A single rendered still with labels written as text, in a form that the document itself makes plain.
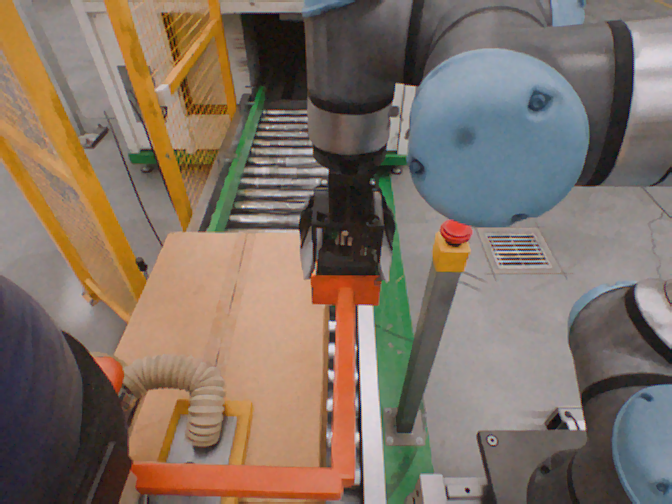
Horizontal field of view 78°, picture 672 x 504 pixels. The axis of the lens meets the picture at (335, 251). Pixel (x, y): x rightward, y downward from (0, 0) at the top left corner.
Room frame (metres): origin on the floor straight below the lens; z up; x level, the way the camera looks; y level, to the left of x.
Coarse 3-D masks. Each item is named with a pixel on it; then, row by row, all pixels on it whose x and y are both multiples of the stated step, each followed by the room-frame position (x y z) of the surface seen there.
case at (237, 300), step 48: (192, 240) 0.75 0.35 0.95; (240, 240) 0.75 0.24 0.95; (288, 240) 0.75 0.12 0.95; (144, 288) 0.59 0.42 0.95; (192, 288) 0.59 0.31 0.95; (240, 288) 0.59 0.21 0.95; (288, 288) 0.59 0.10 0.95; (144, 336) 0.47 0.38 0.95; (192, 336) 0.47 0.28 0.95; (240, 336) 0.47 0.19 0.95; (288, 336) 0.47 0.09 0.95; (240, 384) 0.36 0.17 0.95; (288, 384) 0.36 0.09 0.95; (144, 432) 0.28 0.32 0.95; (288, 432) 0.28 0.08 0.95
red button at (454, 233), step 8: (448, 224) 0.70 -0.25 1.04; (456, 224) 0.70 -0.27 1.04; (464, 224) 0.70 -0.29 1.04; (440, 232) 0.68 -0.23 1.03; (448, 232) 0.67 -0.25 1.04; (456, 232) 0.67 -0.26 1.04; (464, 232) 0.67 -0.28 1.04; (472, 232) 0.68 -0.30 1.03; (448, 240) 0.66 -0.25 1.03; (456, 240) 0.66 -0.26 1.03; (464, 240) 0.66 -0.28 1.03
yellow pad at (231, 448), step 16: (176, 416) 0.22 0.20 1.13; (224, 416) 0.22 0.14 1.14; (240, 416) 0.22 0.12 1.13; (176, 432) 0.20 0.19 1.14; (224, 432) 0.20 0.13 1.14; (240, 432) 0.20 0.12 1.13; (176, 448) 0.18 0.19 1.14; (192, 448) 0.18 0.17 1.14; (208, 448) 0.18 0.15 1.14; (224, 448) 0.18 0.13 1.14; (240, 448) 0.19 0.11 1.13; (224, 464) 0.17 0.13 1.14; (240, 464) 0.17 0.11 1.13; (160, 496) 0.13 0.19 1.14; (176, 496) 0.13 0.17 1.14; (192, 496) 0.13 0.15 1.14
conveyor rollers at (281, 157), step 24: (264, 120) 2.21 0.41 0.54; (288, 120) 2.21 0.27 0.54; (264, 144) 1.94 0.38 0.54; (288, 144) 1.94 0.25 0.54; (264, 168) 1.69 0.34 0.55; (288, 168) 1.69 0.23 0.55; (312, 168) 1.69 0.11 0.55; (240, 192) 1.50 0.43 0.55; (264, 192) 1.50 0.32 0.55; (288, 192) 1.50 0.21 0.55; (312, 192) 1.50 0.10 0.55; (240, 216) 1.33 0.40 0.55; (264, 216) 1.33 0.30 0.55; (288, 216) 1.33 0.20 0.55
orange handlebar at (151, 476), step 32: (352, 288) 0.33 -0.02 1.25; (352, 320) 0.28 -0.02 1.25; (352, 352) 0.24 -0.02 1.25; (352, 384) 0.20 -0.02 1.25; (352, 416) 0.17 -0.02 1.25; (352, 448) 0.14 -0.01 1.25; (160, 480) 0.12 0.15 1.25; (192, 480) 0.12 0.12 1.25; (224, 480) 0.12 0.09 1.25; (256, 480) 0.12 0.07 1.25; (288, 480) 0.12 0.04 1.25; (320, 480) 0.12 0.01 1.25; (352, 480) 0.12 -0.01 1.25
